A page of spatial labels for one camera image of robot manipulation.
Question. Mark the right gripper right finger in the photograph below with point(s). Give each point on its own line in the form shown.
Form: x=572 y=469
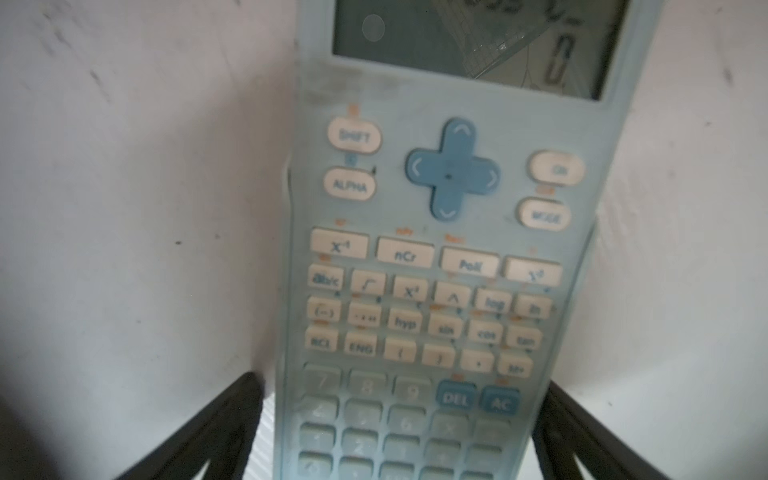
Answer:
x=566 y=437

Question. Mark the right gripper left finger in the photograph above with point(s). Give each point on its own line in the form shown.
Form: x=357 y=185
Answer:
x=216 y=442

